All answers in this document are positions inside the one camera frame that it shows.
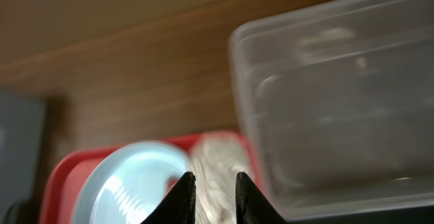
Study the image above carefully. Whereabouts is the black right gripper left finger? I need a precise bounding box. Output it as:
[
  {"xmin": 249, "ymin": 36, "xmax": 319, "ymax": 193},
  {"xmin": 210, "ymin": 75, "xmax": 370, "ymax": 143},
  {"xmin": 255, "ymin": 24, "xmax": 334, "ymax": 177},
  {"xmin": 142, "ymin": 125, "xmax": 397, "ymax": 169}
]
[{"xmin": 141, "ymin": 172, "xmax": 196, "ymax": 224}]

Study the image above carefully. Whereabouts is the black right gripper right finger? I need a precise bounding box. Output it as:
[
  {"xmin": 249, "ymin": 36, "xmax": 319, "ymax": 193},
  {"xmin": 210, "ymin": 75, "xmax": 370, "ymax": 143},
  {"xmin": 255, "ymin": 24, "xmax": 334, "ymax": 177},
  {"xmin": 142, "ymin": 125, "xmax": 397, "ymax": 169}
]
[{"xmin": 235, "ymin": 172, "xmax": 286, "ymax": 224}]

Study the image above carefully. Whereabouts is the white napkin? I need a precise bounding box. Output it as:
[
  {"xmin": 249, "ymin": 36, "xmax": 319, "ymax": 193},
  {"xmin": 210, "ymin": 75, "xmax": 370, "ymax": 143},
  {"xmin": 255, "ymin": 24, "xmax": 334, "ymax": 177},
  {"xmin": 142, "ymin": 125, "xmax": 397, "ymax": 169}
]
[{"xmin": 188, "ymin": 132, "xmax": 255, "ymax": 224}]

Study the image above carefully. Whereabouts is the black waste tray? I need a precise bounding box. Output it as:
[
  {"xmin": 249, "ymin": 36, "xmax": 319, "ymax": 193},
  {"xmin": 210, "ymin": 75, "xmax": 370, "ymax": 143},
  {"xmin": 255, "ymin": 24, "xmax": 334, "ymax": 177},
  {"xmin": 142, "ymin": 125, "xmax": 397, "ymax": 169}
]
[{"xmin": 288, "ymin": 206, "xmax": 433, "ymax": 224}]

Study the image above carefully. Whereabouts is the large light blue plate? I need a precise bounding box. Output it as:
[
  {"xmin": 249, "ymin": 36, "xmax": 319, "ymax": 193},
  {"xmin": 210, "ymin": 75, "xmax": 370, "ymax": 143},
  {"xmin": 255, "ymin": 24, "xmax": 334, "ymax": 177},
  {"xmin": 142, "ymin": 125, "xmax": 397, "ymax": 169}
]
[{"xmin": 71, "ymin": 141, "xmax": 189, "ymax": 224}]

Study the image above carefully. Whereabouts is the red plastic tray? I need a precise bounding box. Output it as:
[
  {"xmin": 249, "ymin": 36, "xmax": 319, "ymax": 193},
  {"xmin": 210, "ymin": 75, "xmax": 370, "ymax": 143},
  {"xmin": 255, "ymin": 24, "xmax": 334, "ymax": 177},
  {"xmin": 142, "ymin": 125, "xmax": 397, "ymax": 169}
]
[{"xmin": 39, "ymin": 131, "xmax": 264, "ymax": 224}]

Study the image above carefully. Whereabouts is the clear plastic bin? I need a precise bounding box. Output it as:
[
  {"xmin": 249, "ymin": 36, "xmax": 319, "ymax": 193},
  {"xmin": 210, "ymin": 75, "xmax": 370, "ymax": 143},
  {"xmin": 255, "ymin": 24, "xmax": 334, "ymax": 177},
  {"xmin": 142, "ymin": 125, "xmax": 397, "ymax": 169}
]
[{"xmin": 231, "ymin": 0, "xmax": 433, "ymax": 220}]

